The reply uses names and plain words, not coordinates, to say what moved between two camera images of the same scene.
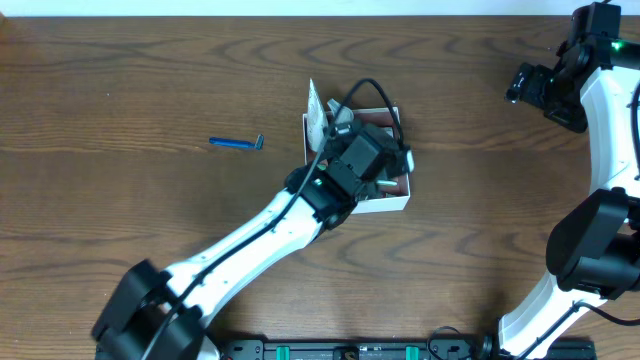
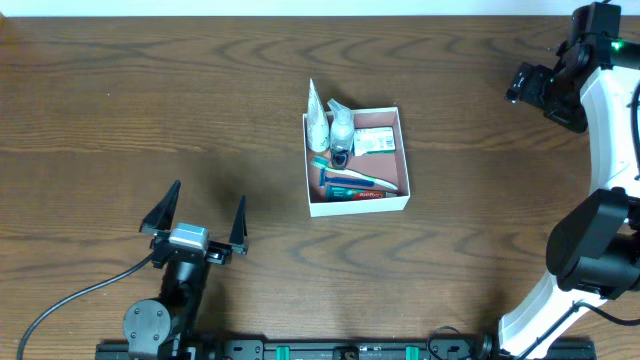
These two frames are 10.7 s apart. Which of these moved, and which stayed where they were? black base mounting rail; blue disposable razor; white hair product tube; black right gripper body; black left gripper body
Moved: black left gripper body; blue disposable razor
Stayed: black right gripper body; black base mounting rail; white hair product tube
